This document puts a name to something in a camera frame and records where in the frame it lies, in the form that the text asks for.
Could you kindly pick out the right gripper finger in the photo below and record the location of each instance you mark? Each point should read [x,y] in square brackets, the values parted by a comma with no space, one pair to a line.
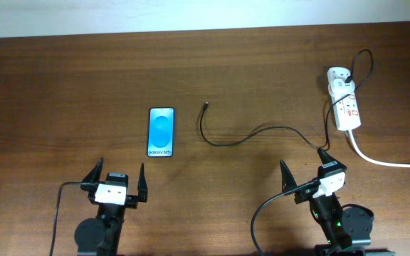
[288,181]
[324,156]

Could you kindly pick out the white power strip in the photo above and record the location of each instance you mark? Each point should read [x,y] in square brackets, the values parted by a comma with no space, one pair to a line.
[345,106]

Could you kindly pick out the blue Galaxy smartphone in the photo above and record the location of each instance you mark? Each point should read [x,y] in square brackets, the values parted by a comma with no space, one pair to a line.
[161,132]

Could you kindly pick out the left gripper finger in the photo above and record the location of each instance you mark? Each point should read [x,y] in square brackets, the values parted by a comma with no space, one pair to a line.
[92,179]
[142,188]

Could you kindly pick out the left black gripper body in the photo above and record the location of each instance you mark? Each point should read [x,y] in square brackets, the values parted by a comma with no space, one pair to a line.
[130,201]

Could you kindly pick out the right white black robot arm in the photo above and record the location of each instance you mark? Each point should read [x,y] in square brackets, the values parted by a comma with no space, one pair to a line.
[346,227]

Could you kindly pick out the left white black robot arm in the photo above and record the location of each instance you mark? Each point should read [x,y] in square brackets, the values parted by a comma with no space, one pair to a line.
[100,235]

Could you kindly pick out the white charger adapter plug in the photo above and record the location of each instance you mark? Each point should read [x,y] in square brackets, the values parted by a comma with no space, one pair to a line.
[340,87]

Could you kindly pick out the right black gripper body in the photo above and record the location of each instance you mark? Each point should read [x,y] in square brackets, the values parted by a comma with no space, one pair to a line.
[307,195]

